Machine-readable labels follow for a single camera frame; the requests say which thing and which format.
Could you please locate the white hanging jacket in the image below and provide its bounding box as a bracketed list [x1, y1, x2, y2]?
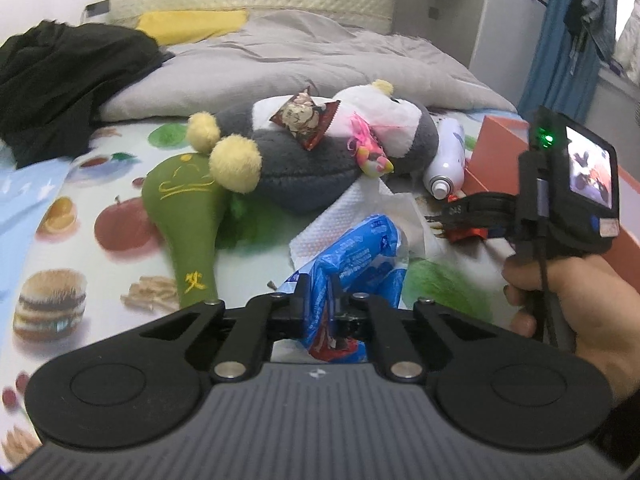
[612, 7, 640, 86]

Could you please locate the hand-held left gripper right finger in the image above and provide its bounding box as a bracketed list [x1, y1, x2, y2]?
[330, 276, 501, 383]

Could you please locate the brown cartoon snack packet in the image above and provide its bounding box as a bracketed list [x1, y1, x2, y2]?
[269, 88, 342, 151]

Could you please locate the green fabric massage hammer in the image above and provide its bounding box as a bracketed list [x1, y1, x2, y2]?
[141, 154, 228, 308]

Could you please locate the blue tissue packet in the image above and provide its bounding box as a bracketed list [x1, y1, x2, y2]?
[275, 214, 408, 365]

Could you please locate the food printed plastic mat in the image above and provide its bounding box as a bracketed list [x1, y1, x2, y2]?
[0, 115, 506, 461]

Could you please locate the yellow pillow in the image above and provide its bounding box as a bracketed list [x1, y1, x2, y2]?
[136, 9, 250, 46]

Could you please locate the white grey wardrobe cabinet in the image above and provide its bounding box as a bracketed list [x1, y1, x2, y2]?
[392, 0, 556, 76]

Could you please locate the grey duvet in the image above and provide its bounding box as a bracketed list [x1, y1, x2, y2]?
[100, 10, 518, 123]

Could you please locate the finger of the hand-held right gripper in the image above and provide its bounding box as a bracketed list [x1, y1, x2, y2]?
[425, 192, 518, 241]

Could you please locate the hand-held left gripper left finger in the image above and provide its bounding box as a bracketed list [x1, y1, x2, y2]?
[132, 276, 311, 383]

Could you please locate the black clothing pile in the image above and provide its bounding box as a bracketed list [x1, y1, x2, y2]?
[0, 20, 176, 170]

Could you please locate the pink unicorn toy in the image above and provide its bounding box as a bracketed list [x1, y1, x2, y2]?
[347, 112, 396, 178]

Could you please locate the red shiny foil packet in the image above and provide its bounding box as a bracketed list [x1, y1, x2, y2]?
[432, 222, 493, 245]

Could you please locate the white paper towel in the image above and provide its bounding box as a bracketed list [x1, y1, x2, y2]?
[290, 177, 426, 266]

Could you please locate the orange cardboard box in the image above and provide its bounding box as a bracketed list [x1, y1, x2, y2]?
[460, 115, 640, 291]

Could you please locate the blue curtain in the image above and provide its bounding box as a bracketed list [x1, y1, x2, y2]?
[517, 0, 608, 131]

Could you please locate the person's right hand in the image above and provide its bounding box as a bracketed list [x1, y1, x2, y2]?
[501, 252, 640, 401]

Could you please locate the white spray bottle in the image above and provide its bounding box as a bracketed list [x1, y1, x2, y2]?
[422, 117, 466, 200]

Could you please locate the grey white penguin plush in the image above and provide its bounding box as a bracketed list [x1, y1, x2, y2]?
[187, 79, 441, 216]

